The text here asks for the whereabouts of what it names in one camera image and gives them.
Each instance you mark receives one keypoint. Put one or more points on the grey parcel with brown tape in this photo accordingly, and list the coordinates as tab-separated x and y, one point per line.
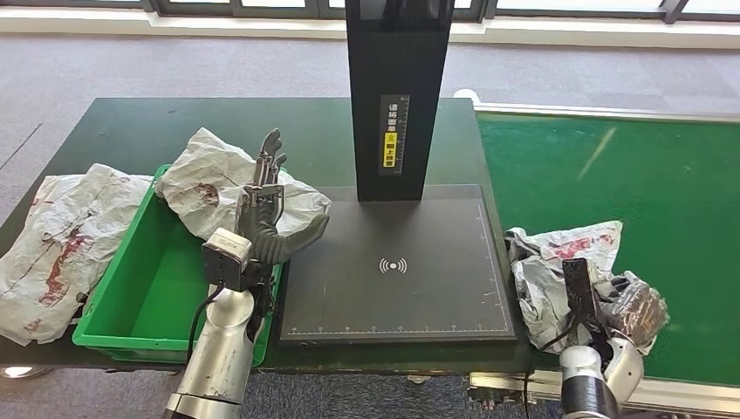
543	289

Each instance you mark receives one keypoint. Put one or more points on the black inbound scanner machine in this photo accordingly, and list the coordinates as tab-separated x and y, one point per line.
399	69

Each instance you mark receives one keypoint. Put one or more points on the pale round table foot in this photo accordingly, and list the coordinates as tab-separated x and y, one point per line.
17	373

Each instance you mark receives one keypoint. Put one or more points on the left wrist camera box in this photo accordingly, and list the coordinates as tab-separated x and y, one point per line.
226	257

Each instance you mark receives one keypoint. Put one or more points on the small metal table bracket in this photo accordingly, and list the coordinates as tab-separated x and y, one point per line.
417	379

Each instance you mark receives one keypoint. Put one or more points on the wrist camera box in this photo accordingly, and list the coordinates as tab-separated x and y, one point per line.
578	289
226	257

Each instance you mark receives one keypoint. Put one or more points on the white parcel with red print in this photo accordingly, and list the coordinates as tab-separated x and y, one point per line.
69	243

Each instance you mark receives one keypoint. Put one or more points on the yellow and black label sticker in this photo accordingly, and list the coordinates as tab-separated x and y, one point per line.
391	150

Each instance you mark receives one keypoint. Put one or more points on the plain grey parcel bag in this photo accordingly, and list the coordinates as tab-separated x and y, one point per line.
196	173

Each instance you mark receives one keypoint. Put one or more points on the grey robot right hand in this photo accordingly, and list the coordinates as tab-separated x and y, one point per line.
636	312

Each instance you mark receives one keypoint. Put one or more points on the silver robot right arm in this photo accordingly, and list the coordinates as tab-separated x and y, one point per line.
584	376

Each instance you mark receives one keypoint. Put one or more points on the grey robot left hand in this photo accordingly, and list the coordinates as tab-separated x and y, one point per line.
263	231

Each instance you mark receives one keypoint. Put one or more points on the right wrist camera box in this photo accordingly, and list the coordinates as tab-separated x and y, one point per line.
578	289

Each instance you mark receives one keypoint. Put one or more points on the dark green table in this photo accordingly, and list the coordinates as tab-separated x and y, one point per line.
173	115

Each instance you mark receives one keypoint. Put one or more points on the green plastic crate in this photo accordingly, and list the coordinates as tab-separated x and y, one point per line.
144	289

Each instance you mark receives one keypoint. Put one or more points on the green conveyor belt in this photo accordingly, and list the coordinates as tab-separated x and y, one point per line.
636	173

